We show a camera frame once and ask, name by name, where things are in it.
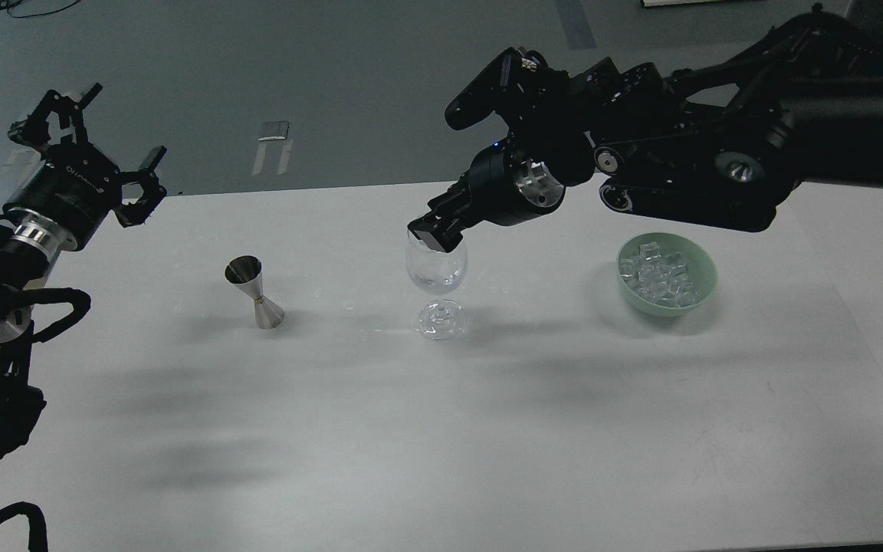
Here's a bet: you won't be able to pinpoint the steel cocktail jigger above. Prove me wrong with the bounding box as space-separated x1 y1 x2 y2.
225 255 285 330

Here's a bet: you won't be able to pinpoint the clear ice cubes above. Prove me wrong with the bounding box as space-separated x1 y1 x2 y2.
618 241 700 308

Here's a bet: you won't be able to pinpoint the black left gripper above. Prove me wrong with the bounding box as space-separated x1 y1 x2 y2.
3 83 168 251

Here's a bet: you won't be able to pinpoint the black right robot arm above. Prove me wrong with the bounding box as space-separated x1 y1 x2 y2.
407 5 883 254

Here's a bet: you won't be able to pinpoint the grey floor plate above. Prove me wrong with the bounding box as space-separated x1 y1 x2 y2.
257 121 291 143

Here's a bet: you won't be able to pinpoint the clear wine glass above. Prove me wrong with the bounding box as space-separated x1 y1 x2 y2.
404 232 468 341

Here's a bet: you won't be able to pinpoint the green bowl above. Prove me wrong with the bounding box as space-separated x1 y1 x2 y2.
615 233 718 318

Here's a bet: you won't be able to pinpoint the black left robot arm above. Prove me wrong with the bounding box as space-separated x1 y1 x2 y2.
0 84 167 551

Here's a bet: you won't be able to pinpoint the black floor cables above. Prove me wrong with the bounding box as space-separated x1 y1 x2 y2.
0 0 84 31

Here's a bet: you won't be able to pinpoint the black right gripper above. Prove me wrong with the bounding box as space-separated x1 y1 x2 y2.
407 144 566 254

